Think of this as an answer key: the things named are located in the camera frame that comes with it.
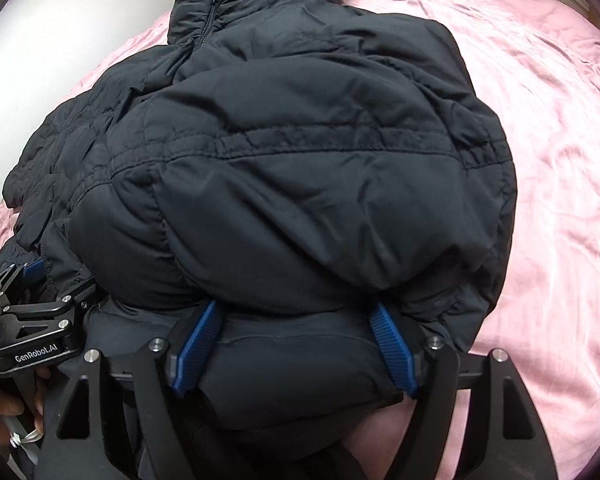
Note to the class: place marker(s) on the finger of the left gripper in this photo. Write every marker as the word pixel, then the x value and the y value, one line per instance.
pixel 34 272

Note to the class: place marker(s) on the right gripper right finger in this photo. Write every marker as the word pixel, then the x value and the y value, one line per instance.
pixel 399 340

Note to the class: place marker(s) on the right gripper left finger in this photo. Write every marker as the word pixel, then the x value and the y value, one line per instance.
pixel 190 345

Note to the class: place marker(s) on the black puffer jacket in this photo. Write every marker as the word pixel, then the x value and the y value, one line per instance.
pixel 300 164

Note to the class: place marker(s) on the person's left hand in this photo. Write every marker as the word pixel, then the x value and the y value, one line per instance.
pixel 10 406

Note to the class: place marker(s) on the pink bed sheet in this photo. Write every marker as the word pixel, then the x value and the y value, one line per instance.
pixel 523 402

